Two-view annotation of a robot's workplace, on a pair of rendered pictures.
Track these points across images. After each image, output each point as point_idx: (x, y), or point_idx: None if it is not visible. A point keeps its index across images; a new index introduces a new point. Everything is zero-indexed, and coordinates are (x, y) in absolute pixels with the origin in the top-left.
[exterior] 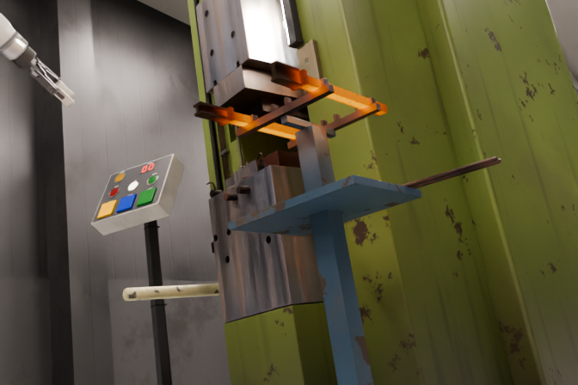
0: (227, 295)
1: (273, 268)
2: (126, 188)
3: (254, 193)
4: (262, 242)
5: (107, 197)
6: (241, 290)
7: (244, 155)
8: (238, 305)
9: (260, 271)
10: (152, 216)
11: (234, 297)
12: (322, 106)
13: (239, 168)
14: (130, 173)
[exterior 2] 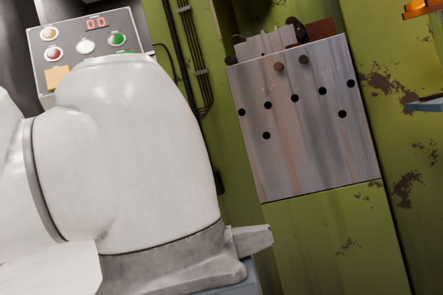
0: (267, 174)
1: (351, 143)
2: (73, 49)
3: (316, 64)
4: (332, 116)
5: (43, 60)
6: (293, 168)
7: (217, 15)
8: (289, 184)
9: (327, 146)
10: None
11: (281, 176)
12: None
13: (262, 31)
14: (65, 28)
